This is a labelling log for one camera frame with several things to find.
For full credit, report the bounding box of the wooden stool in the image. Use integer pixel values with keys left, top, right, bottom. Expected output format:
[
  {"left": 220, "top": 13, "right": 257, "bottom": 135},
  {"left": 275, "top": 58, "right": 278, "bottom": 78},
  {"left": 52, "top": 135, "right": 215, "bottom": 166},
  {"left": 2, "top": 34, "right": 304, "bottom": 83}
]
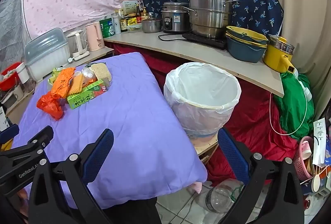
[{"left": 193, "top": 133, "right": 220, "bottom": 162}]

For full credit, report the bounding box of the purple cloth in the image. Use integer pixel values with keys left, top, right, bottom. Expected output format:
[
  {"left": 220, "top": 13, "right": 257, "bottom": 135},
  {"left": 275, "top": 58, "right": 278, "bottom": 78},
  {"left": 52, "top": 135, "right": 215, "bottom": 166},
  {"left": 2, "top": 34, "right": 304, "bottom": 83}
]
[{"left": 12, "top": 52, "right": 208, "bottom": 210}]

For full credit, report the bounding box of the clear food container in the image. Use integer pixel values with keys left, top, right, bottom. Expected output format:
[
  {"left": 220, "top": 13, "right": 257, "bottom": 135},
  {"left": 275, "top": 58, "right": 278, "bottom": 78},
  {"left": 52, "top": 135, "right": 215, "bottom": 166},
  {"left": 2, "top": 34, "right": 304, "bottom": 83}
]
[{"left": 127, "top": 23, "right": 143, "bottom": 33}]

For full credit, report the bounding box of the grey mesh net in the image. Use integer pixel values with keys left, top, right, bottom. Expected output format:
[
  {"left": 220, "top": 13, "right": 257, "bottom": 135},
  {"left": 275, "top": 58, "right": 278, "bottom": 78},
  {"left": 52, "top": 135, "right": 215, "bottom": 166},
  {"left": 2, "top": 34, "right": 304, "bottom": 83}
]
[{"left": 0, "top": 0, "right": 31, "bottom": 72}]

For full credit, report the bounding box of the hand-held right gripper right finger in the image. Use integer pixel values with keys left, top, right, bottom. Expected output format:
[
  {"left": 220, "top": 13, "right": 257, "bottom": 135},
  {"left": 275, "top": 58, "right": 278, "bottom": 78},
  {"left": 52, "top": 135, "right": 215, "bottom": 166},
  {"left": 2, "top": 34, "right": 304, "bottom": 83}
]
[{"left": 217, "top": 128, "right": 306, "bottom": 224}]

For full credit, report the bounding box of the green cloth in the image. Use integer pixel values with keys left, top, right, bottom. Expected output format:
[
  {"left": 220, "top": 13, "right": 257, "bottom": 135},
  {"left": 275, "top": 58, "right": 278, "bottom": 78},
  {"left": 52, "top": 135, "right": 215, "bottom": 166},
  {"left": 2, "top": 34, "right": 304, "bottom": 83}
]
[{"left": 273, "top": 72, "right": 314, "bottom": 140}]

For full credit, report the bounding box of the pink electric kettle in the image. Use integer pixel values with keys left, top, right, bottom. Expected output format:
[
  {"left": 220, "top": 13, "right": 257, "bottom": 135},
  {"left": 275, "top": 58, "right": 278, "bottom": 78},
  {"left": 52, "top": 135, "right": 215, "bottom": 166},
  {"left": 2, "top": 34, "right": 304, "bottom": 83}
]
[{"left": 85, "top": 22, "right": 105, "bottom": 52}]

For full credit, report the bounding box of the red plastic container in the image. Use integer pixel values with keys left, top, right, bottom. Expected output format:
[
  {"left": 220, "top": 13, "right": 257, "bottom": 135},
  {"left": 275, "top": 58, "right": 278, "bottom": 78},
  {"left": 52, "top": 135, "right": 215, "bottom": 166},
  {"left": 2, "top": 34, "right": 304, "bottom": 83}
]
[{"left": 0, "top": 62, "right": 22, "bottom": 91}]

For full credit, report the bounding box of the yellow foam net sleeve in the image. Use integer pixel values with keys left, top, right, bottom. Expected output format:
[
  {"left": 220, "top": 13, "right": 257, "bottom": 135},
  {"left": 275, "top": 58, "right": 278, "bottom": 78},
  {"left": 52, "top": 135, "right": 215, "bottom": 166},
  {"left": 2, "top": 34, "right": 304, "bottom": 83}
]
[{"left": 68, "top": 74, "right": 84, "bottom": 96}]

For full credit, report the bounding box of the red cloth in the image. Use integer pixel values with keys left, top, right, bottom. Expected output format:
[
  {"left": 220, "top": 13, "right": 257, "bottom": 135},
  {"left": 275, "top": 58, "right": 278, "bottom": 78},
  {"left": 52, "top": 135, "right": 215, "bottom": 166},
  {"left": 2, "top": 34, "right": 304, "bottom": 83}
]
[{"left": 105, "top": 41, "right": 298, "bottom": 187}]

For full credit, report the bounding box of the white cable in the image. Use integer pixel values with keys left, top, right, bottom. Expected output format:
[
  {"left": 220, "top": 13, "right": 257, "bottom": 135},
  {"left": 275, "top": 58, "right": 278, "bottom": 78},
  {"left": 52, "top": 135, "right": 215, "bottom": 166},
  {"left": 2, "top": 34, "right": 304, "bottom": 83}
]
[{"left": 269, "top": 79, "right": 308, "bottom": 135}]

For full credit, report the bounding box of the tan sponge piece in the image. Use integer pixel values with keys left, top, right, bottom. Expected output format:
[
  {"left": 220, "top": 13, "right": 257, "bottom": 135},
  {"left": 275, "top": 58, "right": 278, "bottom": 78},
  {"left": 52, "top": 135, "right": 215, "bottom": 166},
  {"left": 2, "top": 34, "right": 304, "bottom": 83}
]
[{"left": 89, "top": 63, "right": 112, "bottom": 82}]

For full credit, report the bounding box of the pink plastic basket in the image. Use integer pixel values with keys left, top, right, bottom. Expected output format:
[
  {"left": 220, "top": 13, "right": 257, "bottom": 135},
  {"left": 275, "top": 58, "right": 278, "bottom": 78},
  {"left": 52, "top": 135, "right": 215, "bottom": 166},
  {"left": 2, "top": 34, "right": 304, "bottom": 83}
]
[{"left": 292, "top": 136, "right": 314, "bottom": 180}]

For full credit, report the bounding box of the steel rice cooker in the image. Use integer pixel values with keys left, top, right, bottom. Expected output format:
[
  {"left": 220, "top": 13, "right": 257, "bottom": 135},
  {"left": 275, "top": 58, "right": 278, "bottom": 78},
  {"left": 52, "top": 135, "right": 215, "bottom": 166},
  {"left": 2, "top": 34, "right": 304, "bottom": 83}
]
[{"left": 161, "top": 1, "right": 193, "bottom": 34}]

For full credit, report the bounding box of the dark bottle white label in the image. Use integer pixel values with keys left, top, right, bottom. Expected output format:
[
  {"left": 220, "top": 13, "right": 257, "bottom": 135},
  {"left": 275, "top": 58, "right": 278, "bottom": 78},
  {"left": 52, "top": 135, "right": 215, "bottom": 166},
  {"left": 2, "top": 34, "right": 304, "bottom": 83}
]
[{"left": 119, "top": 10, "right": 128, "bottom": 32}]

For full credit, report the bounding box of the waste bin with white liner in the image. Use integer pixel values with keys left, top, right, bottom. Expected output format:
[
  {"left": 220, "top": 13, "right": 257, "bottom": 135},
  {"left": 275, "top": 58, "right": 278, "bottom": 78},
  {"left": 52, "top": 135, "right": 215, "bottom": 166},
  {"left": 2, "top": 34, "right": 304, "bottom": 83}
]
[{"left": 163, "top": 62, "right": 241, "bottom": 140}]

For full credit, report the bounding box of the white and green box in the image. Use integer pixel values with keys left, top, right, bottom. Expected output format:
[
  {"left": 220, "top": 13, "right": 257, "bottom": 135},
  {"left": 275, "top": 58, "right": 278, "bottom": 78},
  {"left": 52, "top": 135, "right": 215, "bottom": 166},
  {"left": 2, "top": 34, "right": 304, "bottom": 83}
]
[{"left": 121, "top": 0, "right": 140, "bottom": 16}]

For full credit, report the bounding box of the navy printed cloth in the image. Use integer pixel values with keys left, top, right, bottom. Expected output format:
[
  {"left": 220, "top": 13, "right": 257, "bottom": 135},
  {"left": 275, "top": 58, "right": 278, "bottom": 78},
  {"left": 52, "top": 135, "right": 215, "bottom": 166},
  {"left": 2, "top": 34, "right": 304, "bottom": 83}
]
[{"left": 140, "top": 0, "right": 284, "bottom": 38}]

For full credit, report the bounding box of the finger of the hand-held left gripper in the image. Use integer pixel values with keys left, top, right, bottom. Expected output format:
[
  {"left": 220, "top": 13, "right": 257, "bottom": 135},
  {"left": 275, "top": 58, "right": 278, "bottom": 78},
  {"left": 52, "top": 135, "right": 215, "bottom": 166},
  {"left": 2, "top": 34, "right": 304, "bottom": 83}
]
[
  {"left": 0, "top": 126, "right": 54, "bottom": 170},
  {"left": 0, "top": 124, "right": 20, "bottom": 148}
]

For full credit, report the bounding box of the clear plastic bag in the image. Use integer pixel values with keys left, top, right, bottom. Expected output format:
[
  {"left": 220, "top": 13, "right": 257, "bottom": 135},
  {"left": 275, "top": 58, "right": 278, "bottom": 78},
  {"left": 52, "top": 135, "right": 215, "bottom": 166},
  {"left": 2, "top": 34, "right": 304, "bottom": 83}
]
[{"left": 81, "top": 67, "right": 97, "bottom": 83}]

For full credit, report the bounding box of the dark blue basin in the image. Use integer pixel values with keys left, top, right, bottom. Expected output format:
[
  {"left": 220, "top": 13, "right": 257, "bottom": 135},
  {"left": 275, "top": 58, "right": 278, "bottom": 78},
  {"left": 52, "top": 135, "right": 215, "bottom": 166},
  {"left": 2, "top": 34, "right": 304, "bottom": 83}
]
[{"left": 225, "top": 38, "right": 267, "bottom": 63}]

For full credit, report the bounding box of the beige curtain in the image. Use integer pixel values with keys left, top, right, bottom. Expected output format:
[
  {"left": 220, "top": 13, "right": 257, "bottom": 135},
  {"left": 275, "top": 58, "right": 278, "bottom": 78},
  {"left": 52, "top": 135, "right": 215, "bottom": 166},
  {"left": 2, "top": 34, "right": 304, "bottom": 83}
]
[{"left": 274, "top": 0, "right": 331, "bottom": 121}]

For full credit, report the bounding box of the black induction cooktop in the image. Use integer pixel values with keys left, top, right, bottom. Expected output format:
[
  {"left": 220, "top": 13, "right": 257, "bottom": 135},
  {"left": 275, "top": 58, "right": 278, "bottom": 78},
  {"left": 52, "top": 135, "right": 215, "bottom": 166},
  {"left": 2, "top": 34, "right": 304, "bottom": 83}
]
[{"left": 182, "top": 32, "right": 229, "bottom": 50}]

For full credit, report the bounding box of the orange snack wrapper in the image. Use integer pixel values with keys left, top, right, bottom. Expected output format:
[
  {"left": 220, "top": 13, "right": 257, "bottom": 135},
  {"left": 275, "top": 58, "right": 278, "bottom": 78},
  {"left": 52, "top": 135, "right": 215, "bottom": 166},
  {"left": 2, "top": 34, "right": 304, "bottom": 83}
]
[{"left": 51, "top": 67, "right": 76, "bottom": 99}]

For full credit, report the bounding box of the clear plastic bottle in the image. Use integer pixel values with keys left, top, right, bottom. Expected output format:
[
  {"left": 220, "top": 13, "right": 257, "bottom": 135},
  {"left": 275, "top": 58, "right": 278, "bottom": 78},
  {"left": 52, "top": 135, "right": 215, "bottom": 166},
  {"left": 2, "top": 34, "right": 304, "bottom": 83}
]
[{"left": 197, "top": 180, "right": 245, "bottom": 214}]

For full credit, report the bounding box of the small steel lidded pot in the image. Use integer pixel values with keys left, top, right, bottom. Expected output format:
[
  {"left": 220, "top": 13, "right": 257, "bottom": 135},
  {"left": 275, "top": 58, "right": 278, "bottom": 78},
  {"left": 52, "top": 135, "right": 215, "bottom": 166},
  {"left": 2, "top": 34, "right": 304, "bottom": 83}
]
[{"left": 141, "top": 17, "right": 163, "bottom": 34}]

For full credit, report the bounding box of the green rectangular box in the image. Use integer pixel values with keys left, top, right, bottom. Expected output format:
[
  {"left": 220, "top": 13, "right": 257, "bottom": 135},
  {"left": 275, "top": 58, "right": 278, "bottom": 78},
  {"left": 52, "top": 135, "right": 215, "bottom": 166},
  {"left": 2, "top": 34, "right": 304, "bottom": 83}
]
[{"left": 67, "top": 78, "right": 109, "bottom": 110}]

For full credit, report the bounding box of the white dish box clear lid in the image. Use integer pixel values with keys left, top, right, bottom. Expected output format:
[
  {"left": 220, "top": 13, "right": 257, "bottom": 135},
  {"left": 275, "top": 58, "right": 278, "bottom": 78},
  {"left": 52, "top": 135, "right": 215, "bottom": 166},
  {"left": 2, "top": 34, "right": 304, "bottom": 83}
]
[{"left": 24, "top": 28, "right": 71, "bottom": 82}]

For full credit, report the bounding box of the glass kettle white handle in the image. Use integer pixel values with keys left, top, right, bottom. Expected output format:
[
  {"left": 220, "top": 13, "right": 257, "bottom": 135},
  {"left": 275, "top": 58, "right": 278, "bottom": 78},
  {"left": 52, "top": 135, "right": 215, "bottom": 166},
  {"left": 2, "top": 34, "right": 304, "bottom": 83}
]
[{"left": 67, "top": 30, "right": 90, "bottom": 61}]

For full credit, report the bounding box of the yellow-green packet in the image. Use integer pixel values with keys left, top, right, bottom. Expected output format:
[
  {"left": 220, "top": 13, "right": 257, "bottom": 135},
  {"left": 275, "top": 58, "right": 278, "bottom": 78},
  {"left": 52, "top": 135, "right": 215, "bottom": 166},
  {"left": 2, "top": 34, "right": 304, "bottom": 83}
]
[{"left": 48, "top": 67, "right": 65, "bottom": 85}]

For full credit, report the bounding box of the orange plastic bag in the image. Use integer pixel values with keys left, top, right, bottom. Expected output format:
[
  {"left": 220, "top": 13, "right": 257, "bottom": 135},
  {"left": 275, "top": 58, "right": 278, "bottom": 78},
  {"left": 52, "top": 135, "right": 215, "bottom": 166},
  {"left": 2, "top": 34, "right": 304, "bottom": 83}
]
[{"left": 37, "top": 92, "right": 65, "bottom": 121}]

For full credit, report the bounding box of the black power cable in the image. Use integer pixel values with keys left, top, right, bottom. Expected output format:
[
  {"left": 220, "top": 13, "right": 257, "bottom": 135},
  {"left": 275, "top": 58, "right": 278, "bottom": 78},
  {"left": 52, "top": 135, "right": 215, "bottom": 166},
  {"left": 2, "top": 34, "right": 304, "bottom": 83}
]
[{"left": 158, "top": 33, "right": 187, "bottom": 42}]

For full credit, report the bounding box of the white cup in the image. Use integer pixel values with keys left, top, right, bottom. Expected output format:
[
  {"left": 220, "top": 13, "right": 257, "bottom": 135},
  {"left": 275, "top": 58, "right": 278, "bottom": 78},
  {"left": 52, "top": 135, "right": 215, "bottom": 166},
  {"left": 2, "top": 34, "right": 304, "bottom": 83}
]
[{"left": 16, "top": 62, "right": 35, "bottom": 92}]

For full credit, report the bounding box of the green tin can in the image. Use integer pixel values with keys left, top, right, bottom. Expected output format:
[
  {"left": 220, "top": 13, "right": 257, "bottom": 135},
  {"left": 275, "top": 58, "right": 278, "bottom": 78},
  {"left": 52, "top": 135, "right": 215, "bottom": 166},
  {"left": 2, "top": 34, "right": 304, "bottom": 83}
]
[{"left": 100, "top": 18, "right": 115, "bottom": 38}]

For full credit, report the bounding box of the yellow electric pot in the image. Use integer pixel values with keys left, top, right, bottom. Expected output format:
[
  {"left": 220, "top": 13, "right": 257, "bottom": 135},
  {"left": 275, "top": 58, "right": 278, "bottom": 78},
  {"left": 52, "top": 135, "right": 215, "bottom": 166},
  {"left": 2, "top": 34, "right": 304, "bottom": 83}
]
[{"left": 263, "top": 35, "right": 295, "bottom": 74}]

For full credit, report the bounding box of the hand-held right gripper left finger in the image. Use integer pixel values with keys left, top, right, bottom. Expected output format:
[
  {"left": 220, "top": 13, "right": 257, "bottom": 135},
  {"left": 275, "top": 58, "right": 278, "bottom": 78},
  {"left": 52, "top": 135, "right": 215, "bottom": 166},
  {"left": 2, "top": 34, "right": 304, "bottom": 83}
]
[{"left": 28, "top": 129, "right": 114, "bottom": 224}]

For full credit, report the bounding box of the steel steamer pot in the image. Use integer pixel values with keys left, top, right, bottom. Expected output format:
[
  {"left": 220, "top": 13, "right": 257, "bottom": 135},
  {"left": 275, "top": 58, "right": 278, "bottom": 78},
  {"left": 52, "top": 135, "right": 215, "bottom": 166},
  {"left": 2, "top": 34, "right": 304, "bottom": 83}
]
[{"left": 182, "top": 0, "right": 240, "bottom": 39}]

